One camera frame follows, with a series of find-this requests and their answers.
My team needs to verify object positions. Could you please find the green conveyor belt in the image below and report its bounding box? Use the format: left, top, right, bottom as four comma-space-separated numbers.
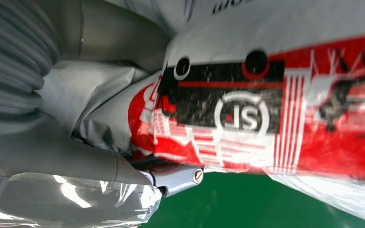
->
138, 171, 365, 228

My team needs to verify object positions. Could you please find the clear plastic film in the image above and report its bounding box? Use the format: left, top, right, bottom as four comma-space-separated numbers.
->
0, 172, 163, 228

